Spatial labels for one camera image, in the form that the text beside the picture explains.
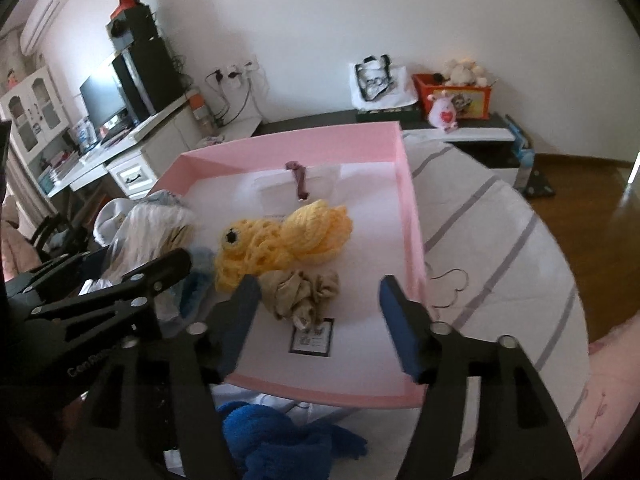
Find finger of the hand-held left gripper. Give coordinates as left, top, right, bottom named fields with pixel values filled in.
left=0, top=249, right=108, bottom=298
left=20, top=248, right=193, bottom=343

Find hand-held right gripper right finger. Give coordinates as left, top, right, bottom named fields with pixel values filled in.
left=378, top=275, right=583, bottom=480

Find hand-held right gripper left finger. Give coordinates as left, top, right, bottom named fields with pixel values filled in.
left=52, top=275, right=262, bottom=480

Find white fluffy cloth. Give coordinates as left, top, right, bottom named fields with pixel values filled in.
left=107, top=200, right=198, bottom=286

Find light blue soft cloth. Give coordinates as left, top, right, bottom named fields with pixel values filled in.
left=172, top=246, right=217, bottom=321

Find beige cloth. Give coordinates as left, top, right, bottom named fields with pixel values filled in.
left=260, top=269, right=341, bottom=331

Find yellow knitted toy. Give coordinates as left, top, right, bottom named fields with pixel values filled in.
left=214, top=199, right=354, bottom=292

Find pink cardboard box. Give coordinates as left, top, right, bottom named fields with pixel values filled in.
left=150, top=121, right=427, bottom=409

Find maroon soft strip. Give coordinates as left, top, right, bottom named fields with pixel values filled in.
left=285, top=160, right=312, bottom=202

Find black chair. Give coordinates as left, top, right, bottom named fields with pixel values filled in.
left=27, top=212, right=91, bottom=261

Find stack of books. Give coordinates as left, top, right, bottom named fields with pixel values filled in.
left=37, top=152, right=81, bottom=188

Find dark blue knitted toy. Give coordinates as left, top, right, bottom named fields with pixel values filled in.
left=215, top=400, right=368, bottom=480

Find white desk with drawers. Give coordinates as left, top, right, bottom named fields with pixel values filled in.
left=47, top=92, right=263, bottom=201

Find blue and white carton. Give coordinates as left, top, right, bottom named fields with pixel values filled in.
left=70, top=119, right=96, bottom=148

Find clear plastic bag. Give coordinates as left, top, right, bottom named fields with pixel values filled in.
left=252, top=164, right=342, bottom=206

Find orange-capped bottle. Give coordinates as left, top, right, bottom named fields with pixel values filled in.
left=189, top=91, right=216, bottom=137

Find white glass-door cabinet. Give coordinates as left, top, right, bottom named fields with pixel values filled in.
left=0, top=65, right=71, bottom=163

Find black computer monitor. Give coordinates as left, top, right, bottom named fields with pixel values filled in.
left=79, top=57, right=128, bottom=128

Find tall black speaker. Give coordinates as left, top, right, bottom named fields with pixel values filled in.
left=111, top=37, right=183, bottom=121

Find black floor scale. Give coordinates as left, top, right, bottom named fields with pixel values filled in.
left=522, top=169, right=556, bottom=197

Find black and white bench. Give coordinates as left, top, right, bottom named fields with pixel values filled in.
left=255, top=110, right=518, bottom=186

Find flat green box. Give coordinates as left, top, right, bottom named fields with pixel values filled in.
left=356, top=105, right=426, bottom=122

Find pink floral blanket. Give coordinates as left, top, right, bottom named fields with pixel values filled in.
left=567, top=322, right=640, bottom=480

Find red toy box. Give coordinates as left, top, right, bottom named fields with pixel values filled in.
left=412, top=74, right=493, bottom=120

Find small black speaker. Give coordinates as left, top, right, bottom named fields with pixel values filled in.
left=106, top=4, right=161, bottom=53

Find white printed tote bag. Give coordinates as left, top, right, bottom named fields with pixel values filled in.
left=350, top=55, right=418, bottom=110

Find white air conditioner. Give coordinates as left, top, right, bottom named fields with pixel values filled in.
left=20, top=0, right=73, bottom=53

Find white plush toy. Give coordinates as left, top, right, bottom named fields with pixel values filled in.
left=442, top=57, right=488, bottom=86

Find thin dark cord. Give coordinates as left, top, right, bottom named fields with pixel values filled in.
left=425, top=267, right=473, bottom=311

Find black power cables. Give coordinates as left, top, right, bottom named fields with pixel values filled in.
left=205, top=67, right=256, bottom=126

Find white wall power outlet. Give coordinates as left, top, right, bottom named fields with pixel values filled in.
left=215, top=59, right=261, bottom=80

